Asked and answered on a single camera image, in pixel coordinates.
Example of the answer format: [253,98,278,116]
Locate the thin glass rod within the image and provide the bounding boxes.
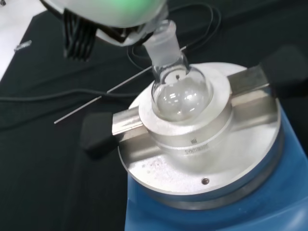
[54,45,189,125]

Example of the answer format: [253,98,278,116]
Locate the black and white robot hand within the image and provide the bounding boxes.
[39,0,169,61]

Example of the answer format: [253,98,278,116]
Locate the black heater power cable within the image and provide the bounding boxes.
[0,4,222,101]

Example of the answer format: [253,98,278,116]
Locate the small metal cloth clip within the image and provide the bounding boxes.
[14,39,32,52]

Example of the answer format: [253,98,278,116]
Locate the black bench cloth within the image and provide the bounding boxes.
[0,0,308,231]

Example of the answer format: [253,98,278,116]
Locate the silver heating block black handles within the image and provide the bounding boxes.
[80,47,308,160]

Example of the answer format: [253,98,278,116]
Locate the clear round-bottom glass flask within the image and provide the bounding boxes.
[143,19,214,122]

